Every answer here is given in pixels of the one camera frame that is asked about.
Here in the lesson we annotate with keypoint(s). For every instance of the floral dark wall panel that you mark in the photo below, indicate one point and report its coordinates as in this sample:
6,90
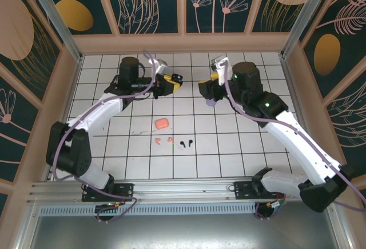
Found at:
17,32
168,9
351,134
211,17
14,134
271,17
94,9
343,46

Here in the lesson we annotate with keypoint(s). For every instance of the grey metal sheet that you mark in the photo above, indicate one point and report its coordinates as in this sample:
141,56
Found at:
183,234

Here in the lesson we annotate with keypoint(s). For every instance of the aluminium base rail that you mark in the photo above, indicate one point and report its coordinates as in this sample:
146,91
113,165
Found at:
183,189

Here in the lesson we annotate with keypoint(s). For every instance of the black earbud charging case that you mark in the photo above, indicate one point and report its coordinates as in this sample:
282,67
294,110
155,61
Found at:
177,77

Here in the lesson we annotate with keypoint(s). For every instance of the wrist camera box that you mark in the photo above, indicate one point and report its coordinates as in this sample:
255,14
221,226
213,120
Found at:
160,64
220,69

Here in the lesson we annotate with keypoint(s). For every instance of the purple earbud charging case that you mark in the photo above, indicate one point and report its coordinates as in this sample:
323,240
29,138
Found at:
211,103

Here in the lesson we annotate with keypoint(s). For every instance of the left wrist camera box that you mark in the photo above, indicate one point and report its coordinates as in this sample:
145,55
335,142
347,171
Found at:
160,64

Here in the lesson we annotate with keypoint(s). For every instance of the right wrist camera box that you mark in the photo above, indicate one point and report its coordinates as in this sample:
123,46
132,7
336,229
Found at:
220,69

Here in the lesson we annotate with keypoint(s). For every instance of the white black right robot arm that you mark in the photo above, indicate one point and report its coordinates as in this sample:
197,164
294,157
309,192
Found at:
300,146

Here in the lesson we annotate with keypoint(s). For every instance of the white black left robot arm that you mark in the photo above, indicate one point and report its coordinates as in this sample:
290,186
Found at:
97,117

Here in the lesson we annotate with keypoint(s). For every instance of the aluminium frame post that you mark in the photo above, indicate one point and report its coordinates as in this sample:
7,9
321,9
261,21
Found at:
302,17
57,20

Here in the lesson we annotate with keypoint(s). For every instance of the orange earbud charging case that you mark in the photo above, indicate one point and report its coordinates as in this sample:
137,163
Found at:
162,123

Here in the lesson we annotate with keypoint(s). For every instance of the aluminium table edge rail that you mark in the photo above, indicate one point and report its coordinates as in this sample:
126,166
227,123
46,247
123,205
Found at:
288,74
71,89

